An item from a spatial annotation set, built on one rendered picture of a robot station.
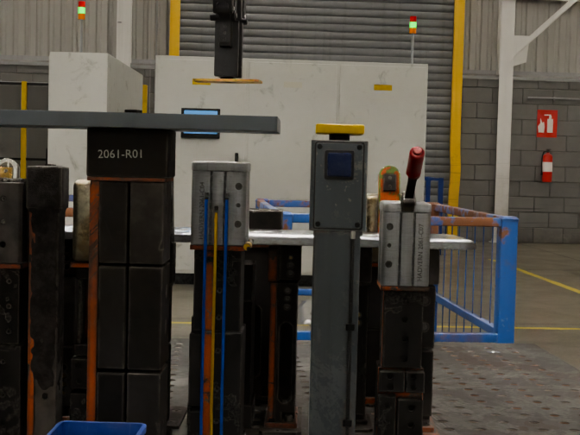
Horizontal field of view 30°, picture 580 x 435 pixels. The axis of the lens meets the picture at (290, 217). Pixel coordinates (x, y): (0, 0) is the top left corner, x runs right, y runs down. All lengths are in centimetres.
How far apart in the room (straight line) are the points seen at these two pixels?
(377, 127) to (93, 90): 250
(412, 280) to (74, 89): 820
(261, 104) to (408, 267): 809
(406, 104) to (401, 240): 822
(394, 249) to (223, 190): 25
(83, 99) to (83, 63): 31
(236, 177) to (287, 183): 807
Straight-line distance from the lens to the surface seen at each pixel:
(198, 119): 130
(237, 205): 150
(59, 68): 964
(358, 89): 964
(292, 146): 956
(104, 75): 956
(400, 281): 150
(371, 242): 161
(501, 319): 362
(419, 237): 150
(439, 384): 208
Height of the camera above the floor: 111
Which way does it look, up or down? 3 degrees down
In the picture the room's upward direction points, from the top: 1 degrees clockwise
